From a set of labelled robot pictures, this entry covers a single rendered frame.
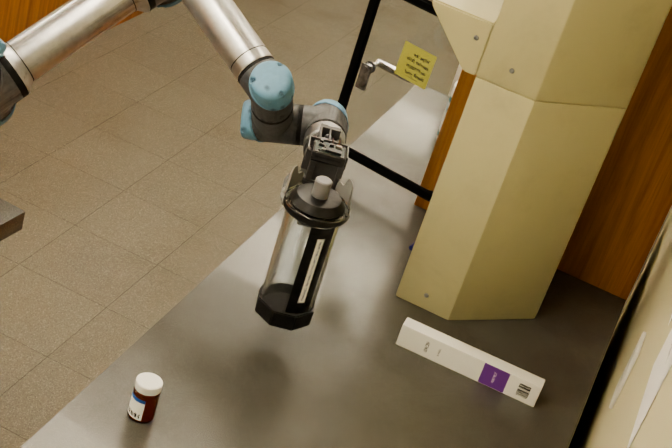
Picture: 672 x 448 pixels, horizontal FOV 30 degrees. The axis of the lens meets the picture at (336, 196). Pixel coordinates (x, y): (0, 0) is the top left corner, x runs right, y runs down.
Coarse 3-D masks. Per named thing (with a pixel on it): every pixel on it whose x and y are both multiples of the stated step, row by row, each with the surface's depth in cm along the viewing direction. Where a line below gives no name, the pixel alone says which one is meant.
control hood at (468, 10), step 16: (448, 0) 215; (464, 0) 217; (480, 0) 219; (496, 0) 222; (448, 16) 213; (464, 16) 212; (480, 16) 212; (496, 16) 214; (448, 32) 214; (464, 32) 213; (480, 32) 212; (464, 48) 214; (480, 48) 213; (464, 64) 215
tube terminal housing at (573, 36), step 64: (512, 0) 208; (576, 0) 204; (640, 0) 210; (512, 64) 212; (576, 64) 212; (640, 64) 218; (512, 128) 216; (576, 128) 220; (448, 192) 226; (512, 192) 223; (576, 192) 229; (448, 256) 230; (512, 256) 232
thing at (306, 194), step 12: (324, 180) 200; (300, 192) 201; (312, 192) 201; (324, 192) 200; (336, 192) 204; (300, 204) 199; (312, 204) 198; (324, 204) 199; (336, 204) 200; (324, 216) 199; (336, 216) 200
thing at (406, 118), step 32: (384, 0) 255; (384, 32) 257; (416, 32) 253; (384, 64) 259; (416, 64) 255; (448, 64) 252; (352, 96) 265; (384, 96) 261; (416, 96) 257; (448, 96) 254; (352, 128) 268; (384, 128) 264; (416, 128) 260; (448, 128) 256; (384, 160) 266; (416, 160) 262
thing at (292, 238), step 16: (288, 192) 202; (288, 224) 201; (304, 224) 199; (288, 240) 202; (304, 240) 201; (272, 256) 207; (288, 256) 203; (272, 272) 206; (288, 272) 204; (320, 272) 206; (272, 288) 207; (288, 288) 205; (272, 304) 208
